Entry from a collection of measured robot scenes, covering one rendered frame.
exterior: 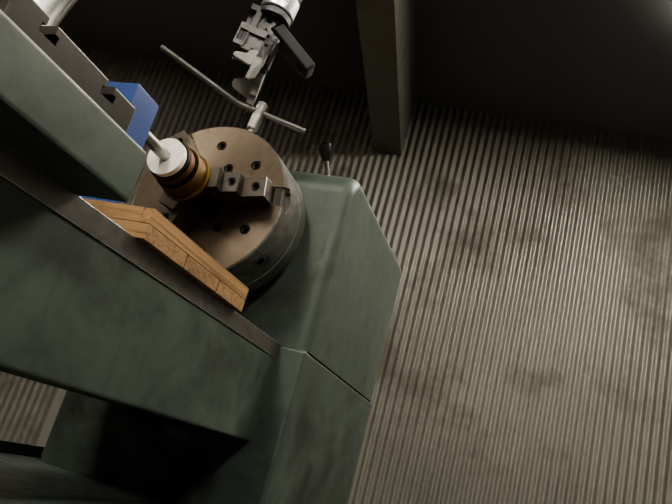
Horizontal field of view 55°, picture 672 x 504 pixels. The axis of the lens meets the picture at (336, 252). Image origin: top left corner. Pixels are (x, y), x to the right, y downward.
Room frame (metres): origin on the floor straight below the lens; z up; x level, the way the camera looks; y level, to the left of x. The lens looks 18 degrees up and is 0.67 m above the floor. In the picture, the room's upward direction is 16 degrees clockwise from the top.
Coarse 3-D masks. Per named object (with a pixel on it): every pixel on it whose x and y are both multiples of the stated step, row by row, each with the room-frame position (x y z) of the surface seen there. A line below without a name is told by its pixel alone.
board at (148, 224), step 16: (96, 208) 0.78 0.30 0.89; (112, 208) 0.77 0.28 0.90; (128, 208) 0.76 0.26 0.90; (144, 208) 0.75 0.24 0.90; (128, 224) 0.76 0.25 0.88; (144, 224) 0.75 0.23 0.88; (160, 224) 0.77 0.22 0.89; (144, 240) 0.75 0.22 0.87; (160, 240) 0.78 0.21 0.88; (176, 240) 0.81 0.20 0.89; (176, 256) 0.82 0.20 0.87; (192, 256) 0.85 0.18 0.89; (208, 256) 0.89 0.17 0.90; (192, 272) 0.86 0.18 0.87; (208, 272) 0.90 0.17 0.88; (224, 272) 0.94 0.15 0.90; (208, 288) 0.92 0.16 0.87; (224, 288) 0.95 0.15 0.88; (240, 288) 1.00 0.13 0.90; (240, 304) 1.02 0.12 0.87
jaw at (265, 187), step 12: (216, 168) 1.06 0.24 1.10; (216, 180) 1.06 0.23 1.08; (228, 180) 1.08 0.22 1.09; (240, 180) 1.08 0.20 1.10; (252, 180) 1.08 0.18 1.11; (264, 180) 1.07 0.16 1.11; (216, 192) 1.08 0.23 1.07; (228, 192) 1.08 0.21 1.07; (240, 192) 1.08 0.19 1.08; (252, 192) 1.08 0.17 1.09; (264, 192) 1.07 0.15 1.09; (276, 192) 1.11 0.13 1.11; (228, 204) 1.13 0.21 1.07; (240, 204) 1.12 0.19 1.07; (252, 204) 1.11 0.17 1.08; (264, 204) 1.11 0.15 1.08; (276, 204) 1.11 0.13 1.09
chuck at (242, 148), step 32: (224, 128) 1.16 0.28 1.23; (224, 160) 1.15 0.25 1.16; (256, 160) 1.13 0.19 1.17; (160, 192) 1.19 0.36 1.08; (288, 192) 1.13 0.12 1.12; (224, 224) 1.14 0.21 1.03; (256, 224) 1.11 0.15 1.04; (288, 224) 1.15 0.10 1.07; (224, 256) 1.13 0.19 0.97; (256, 256) 1.13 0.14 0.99
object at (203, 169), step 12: (192, 156) 1.02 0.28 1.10; (192, 168) 1.02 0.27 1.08; (204, 168) 1.05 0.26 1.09; (156, 180) 1.06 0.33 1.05; (168, 180) 1.02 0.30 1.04; (180, 180) 1.03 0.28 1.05; (192, 180) 1.04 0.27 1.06; (204, 180) 1.06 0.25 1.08; (168, 192) 1.07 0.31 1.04; (180, 192) 1.05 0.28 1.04; (192, 192) 1.06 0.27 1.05
